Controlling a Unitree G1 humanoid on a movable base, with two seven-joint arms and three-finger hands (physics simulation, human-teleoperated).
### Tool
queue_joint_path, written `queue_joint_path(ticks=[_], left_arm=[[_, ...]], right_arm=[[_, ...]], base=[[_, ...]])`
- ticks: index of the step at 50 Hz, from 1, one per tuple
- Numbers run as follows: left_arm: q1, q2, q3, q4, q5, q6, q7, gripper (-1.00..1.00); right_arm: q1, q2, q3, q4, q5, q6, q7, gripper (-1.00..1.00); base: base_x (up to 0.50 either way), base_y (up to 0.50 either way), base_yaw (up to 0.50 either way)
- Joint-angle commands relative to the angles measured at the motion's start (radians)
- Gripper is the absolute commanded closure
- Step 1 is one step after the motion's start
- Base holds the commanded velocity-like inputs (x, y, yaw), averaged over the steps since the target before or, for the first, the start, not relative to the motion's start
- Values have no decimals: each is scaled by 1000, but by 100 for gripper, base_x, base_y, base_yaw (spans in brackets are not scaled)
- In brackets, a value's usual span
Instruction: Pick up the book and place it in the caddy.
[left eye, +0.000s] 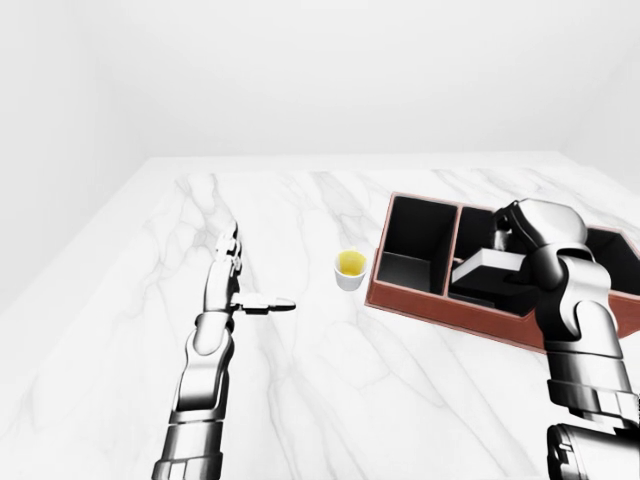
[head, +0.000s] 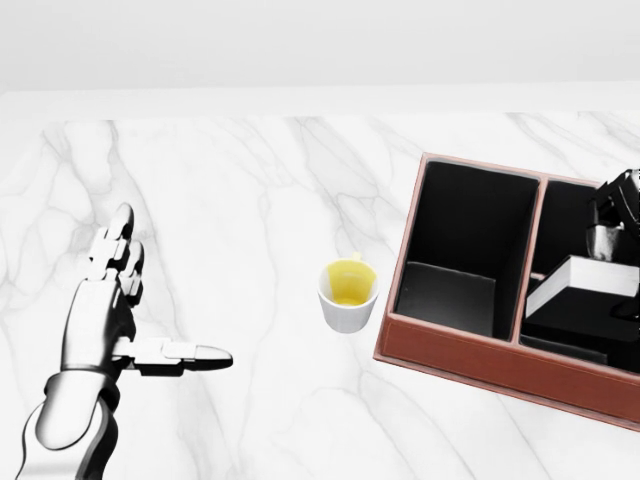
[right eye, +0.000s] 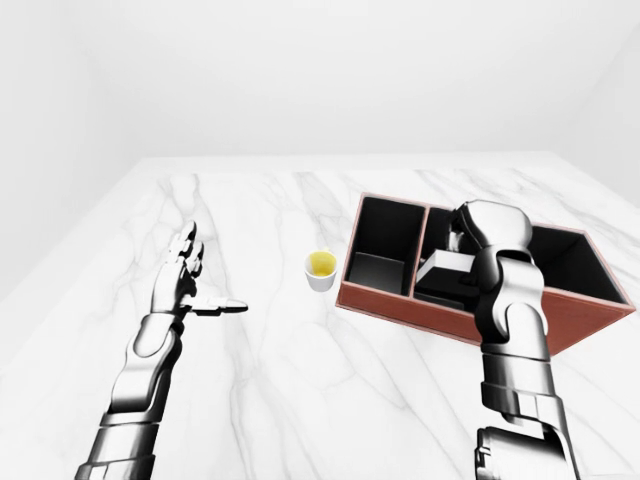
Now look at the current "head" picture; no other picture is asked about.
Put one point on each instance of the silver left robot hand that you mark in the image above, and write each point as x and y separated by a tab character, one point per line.
90	320

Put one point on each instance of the white mug with yellow inside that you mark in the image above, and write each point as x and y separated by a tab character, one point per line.
347	300

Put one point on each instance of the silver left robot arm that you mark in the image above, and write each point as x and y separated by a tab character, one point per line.
65	425

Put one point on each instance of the black book with white pages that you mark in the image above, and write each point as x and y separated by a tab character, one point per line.
585	305

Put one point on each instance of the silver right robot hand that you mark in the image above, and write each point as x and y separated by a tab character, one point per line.
611	220

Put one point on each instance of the red-brown desk caddy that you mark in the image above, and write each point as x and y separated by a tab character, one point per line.
460	260

